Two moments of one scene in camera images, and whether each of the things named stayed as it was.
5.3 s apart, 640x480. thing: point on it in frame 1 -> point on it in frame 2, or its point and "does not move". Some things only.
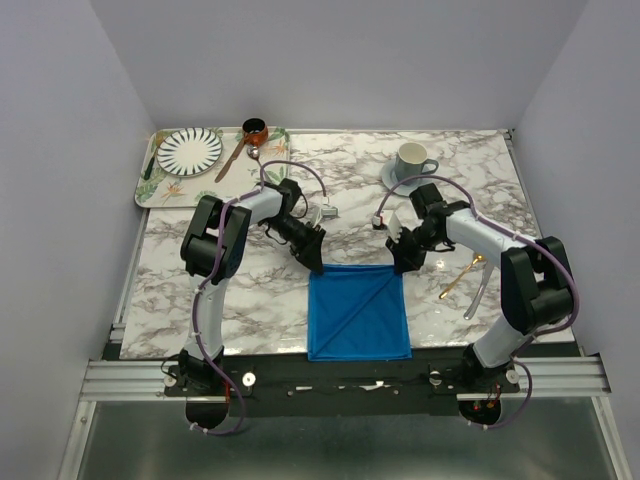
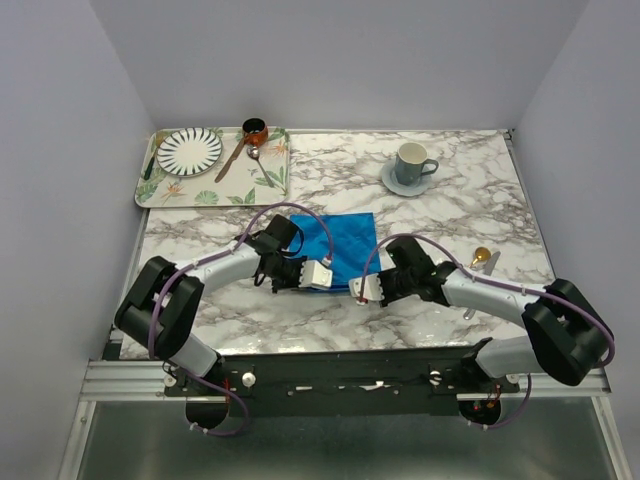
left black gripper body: (296, 233) -> (285, 274)
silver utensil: (487, 272) does not move
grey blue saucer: (389, 179) does not move
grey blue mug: (411, 160) does not move
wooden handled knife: (226, 167) does not move
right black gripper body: (420, 237) -> (397, 284)
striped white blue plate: (188, 152) does not move
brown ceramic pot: (255, 131) does not move
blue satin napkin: (357, 312) -> (346, 242)
